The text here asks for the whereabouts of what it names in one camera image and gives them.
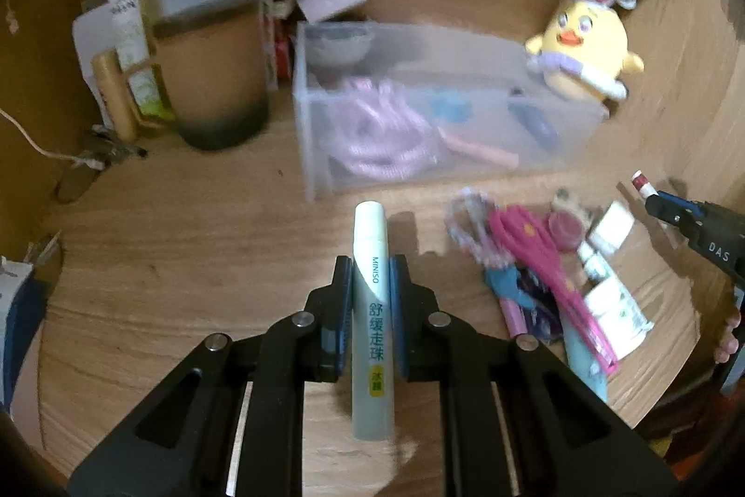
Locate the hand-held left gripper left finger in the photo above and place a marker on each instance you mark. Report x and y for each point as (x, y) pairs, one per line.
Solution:
(343, 322)

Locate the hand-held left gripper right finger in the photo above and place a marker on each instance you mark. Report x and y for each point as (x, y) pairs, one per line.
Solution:
(399, 322)

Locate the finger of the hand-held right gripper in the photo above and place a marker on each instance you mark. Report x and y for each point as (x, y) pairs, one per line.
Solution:
(684, 236)
(672, 209)

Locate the red capped white stick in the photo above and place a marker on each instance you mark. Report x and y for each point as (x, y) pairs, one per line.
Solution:
(643, 182)

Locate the small white bottle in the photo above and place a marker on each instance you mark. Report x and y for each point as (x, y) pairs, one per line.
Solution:
(612, 226)

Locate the pale green roll-on stick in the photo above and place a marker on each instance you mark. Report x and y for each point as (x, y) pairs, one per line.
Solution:
(372, 241)

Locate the small bear figurine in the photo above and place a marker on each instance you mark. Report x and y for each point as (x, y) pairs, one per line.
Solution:
(576, 203)

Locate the white cream tube green label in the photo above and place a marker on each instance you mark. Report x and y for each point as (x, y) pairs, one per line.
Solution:
(617, 319)

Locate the small pink round jar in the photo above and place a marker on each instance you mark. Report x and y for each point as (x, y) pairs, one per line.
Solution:
(564, 232)

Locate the blue hair clip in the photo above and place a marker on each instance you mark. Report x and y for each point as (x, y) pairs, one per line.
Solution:
(503, 280)

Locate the pink lip balm tube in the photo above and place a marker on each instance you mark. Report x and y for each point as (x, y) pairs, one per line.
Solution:
(513, 319)

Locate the pink scissors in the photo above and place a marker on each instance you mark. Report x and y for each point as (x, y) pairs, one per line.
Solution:
(541, 258)

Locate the purple printed packet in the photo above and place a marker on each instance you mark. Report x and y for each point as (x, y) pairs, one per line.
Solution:
(541, 305)

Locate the pale blue tube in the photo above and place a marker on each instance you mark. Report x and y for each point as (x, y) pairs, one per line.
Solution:
(585, 363)

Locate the clear plastic storage box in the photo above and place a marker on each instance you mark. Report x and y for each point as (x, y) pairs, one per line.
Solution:
(407, 66)

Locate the person's right hand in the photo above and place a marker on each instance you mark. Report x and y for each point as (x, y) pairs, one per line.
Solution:
(727, 340)

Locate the dark blue small bottle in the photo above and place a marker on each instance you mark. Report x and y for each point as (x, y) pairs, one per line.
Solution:
(532, 118)

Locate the yellow chick plush toy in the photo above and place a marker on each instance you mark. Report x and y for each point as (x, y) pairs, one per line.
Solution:
(588, 43)

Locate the pink stick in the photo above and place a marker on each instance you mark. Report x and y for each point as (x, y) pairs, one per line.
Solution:
(477, 147)

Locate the light blue small item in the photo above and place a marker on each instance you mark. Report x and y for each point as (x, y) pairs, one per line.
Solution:
(453, 106)

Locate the small clear bowl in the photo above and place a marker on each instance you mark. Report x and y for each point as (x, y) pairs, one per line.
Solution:
(337, 44)

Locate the brown mug with lid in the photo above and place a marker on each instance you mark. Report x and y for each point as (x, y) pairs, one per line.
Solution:
(209, 78)

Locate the red snack packet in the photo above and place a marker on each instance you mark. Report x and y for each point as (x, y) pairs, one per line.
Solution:
(279, 48)

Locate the eyeglasses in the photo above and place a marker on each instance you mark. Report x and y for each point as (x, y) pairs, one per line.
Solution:
(116, 149)

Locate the blue white carton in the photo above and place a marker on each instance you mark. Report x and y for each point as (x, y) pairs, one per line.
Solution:
(14, 322)

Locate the white tube green print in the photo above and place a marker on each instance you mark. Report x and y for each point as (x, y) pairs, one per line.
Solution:
(129, 43)

